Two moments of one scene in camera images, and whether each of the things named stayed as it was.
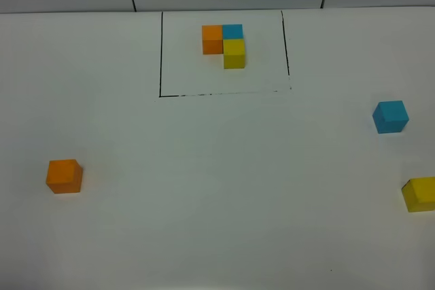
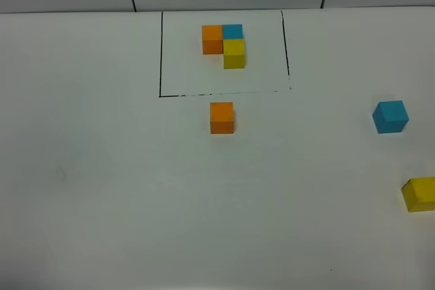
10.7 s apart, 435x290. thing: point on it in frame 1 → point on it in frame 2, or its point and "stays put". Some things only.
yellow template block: [234, 53] stays put
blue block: [390, 117] stays put
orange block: [64, 176] → [221, 117]
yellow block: [419, 194] stays put
